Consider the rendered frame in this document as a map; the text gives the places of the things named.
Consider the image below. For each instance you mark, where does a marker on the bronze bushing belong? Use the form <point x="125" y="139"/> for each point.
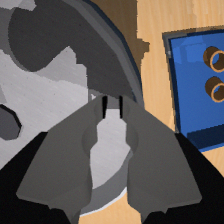
<point x="208" y="57"/>
<point x="210" y="86"/>

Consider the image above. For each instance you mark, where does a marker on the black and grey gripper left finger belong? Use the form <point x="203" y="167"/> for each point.
<point x="53" y="169"/>

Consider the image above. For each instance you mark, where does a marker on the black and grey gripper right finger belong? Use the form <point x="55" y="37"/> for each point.
<point x="168" y="173"/>

